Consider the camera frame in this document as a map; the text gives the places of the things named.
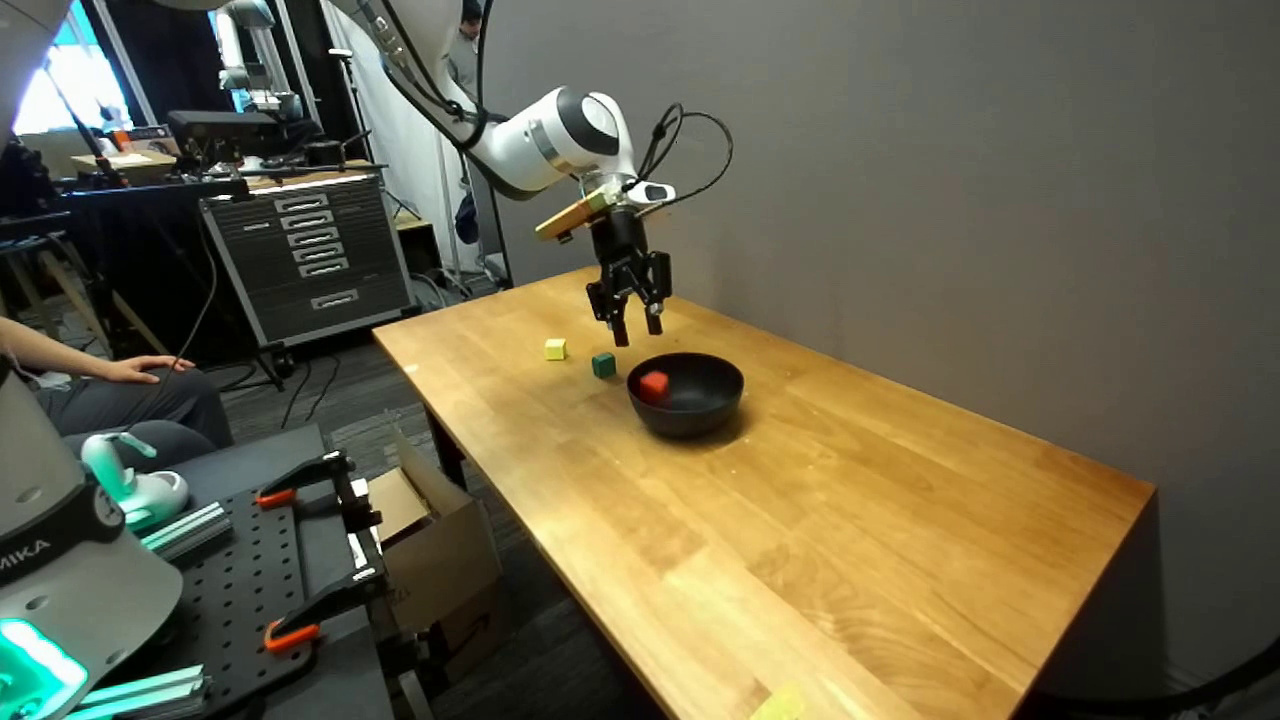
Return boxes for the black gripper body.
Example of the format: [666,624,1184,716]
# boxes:
[583,205,676,325]

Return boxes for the person's forearm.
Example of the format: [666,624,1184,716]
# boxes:
[0,313,130,385]

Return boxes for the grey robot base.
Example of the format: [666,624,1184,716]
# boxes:
[0,376,189,720]

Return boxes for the black bowl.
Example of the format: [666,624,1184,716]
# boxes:
[626,350,748,443]

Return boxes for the person's hand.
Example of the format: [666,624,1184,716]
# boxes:
[109,352,199,388]

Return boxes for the cardboard box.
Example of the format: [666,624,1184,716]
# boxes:
[365,456,503,640]

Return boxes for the grey backdrop screen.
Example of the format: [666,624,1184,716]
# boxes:
[478,0,1280,712]

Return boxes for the black equipment case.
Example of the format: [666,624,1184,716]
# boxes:
[197,171,420,358]

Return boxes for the yellow sticky note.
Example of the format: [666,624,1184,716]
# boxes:
[748,683,817,720]

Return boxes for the black perforated mounting board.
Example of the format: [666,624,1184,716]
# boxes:
[116,486,401,720]

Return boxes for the black desk with clutter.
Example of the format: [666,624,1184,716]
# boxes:
[54,106,376,364]

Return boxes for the teal aluminium bar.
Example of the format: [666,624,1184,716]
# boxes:
[64,659,213,720]
[135,499,236,561]

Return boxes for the teal and white controller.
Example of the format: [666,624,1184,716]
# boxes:
[78,429,194,535]

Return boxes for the wrist camera on wooden plate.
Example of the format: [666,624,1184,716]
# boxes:
[533,175,682,243]

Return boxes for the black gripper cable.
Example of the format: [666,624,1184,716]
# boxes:
[633,99,739,218]

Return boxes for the orange-handled black clamp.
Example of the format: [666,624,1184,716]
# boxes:
[261,557,391,659]
[252,449,373,515]

